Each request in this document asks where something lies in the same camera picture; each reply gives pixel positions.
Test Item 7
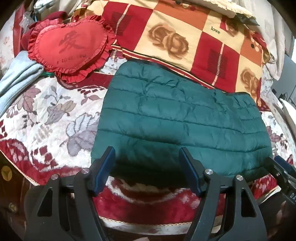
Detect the green quilted puffer jacket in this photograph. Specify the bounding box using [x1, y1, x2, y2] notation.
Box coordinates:
[91, 61, 272, 183]

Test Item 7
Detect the red cream rose checkered blanket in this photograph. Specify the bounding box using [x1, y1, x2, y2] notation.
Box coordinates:
[72, 1, 270, 104]

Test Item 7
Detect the red heart-shaped ruffled pillow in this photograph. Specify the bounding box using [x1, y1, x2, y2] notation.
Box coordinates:
[28, 15, 115, 83]

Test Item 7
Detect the light blue folded cloth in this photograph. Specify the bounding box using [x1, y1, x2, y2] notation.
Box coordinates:
[0, 51, 44, 116]

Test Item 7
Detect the person's right hand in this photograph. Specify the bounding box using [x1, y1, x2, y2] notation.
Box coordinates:
[276, 201, 288, 229]

